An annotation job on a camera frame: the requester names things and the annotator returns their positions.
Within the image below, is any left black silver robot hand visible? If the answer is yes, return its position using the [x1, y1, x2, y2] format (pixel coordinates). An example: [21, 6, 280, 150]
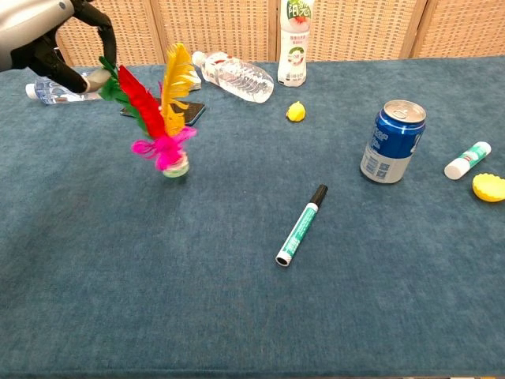
[0, 0, 118, 95]

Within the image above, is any pink feather shuttlecock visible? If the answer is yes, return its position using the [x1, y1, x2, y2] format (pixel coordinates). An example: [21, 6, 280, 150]
[98, 42, 199, 180]

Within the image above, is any square clear water bottle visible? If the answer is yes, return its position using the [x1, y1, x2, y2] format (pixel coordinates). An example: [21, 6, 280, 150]
[24, 70, 104, 106]

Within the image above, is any black smartphone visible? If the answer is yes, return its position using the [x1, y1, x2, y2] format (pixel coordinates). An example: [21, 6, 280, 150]
[119, 97, 208, 128]

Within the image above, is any round red-label water bottle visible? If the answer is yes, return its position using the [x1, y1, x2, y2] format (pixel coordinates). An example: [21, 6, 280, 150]
[191, 51, 275, 105]

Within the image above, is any yellow-cap white drink bottle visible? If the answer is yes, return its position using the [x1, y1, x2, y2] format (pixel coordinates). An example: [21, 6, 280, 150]
[276, 0, 316, 88]

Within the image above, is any small crumpled yellow object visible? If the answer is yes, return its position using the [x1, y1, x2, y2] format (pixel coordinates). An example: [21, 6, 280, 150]
[286, 100, 308, 123]

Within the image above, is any woven folding screen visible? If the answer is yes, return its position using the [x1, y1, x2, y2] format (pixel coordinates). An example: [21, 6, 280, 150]
[54, 0, 505, 68]

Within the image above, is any green marker with black cap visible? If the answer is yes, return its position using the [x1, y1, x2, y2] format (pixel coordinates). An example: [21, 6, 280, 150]
[275, 183, 330, 268]

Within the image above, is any blue table mat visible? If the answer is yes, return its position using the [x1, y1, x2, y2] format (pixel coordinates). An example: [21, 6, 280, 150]
[0, 55, 505, 377]

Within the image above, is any blue white drink can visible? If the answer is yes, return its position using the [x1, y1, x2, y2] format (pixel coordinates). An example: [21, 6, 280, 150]
[359, 99, 428, 185]

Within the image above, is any green white glue stick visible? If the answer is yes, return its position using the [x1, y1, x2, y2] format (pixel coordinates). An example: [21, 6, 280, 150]
[443, 141, 493, 182]

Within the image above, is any yellow bottle cap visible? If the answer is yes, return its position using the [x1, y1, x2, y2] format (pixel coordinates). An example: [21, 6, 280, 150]
[472, 172, 505, 205]

